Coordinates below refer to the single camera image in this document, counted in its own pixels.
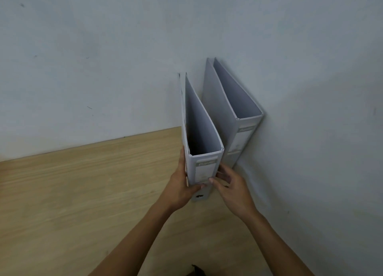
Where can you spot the person's right hand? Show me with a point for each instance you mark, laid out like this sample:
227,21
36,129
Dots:
236,195

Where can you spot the person's left hand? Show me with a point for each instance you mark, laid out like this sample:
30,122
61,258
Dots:
178,189

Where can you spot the person's left thumb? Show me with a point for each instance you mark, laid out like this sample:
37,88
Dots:
199,187

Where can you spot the person's right thumb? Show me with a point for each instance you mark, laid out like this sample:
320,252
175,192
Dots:
216,184

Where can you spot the white lever arch binder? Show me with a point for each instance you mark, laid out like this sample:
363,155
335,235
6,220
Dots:
201,153
236,117

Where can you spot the person's right forearm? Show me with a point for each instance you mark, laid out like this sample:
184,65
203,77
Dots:
275,246

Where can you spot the person's left forearm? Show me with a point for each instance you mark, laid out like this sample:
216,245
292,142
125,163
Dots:
134,240

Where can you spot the dark clothing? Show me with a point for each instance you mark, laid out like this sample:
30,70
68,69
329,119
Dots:
196,271

